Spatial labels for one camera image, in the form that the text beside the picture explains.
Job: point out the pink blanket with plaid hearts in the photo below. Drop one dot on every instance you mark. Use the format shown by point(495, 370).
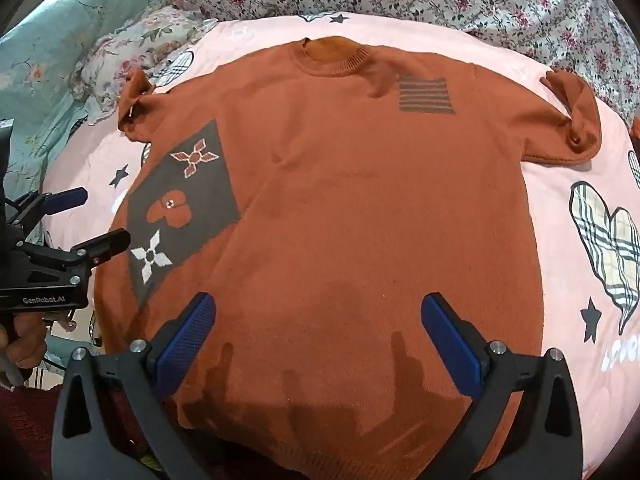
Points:
point(565, 260)

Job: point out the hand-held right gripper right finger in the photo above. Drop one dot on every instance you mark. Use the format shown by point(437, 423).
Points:
point(450, 345)

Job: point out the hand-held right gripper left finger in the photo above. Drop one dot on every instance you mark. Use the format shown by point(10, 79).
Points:
point(187, 340)

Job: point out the dark red cloth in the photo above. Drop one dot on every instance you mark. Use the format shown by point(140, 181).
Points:
point(25, 435)

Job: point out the orange knit sweater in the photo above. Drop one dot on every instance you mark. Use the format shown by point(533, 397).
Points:
point(350, 210)

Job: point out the teal floral quilt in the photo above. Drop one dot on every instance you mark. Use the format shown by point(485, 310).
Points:
point(50, 35)

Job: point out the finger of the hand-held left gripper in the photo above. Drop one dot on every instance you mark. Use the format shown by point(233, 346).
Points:
point(107, 242)
point(62, 199)

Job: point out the pale floral ruffled pillow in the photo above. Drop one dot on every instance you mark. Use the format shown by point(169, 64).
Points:
point(150, 35)

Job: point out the person's left hand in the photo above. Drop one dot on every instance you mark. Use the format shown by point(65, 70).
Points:
point(27, 342)

